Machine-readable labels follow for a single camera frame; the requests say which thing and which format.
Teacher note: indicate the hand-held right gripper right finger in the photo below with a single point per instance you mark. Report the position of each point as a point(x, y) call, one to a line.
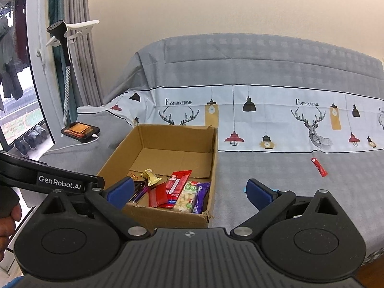
point(259, 192)

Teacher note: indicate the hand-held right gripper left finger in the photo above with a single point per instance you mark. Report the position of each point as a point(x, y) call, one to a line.
point(120, 191)

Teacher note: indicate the light blue snack packet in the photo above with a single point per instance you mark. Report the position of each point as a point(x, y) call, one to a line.
point(274, 190)

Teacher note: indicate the yellow snack packet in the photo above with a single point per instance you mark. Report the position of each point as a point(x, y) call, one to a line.
point(151, 177)

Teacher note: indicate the brown cardboard box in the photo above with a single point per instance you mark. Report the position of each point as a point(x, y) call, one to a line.
point(168, 216)

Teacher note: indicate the red packet with white label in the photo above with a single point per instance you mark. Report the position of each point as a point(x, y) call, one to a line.
point(178, 186)

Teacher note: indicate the purple snack packet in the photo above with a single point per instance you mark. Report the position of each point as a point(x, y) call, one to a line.
point(201, 198)

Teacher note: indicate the clear nougat packet green label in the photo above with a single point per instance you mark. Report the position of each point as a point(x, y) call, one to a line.
point(187, 199)

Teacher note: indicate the person's left hand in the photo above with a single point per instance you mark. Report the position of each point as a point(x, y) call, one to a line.
point(6, 237)

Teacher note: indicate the grey shoe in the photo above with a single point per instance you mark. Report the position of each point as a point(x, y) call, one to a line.
point(31, 139)
point(40, 132)

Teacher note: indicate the thin red snack stick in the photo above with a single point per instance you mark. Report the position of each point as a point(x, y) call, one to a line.
point(319, 166)

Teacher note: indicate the black smartphone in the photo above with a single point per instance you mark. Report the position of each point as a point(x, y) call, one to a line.
point(80, 131)

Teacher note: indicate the hanging dark garment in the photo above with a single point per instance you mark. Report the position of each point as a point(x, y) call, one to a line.
point(10, 81)

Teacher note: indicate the white plastic hanger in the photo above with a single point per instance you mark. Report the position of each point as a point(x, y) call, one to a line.
point(82, 25)

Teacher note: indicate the teal curtain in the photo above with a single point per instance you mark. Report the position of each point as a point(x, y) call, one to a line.
point(58, 6)

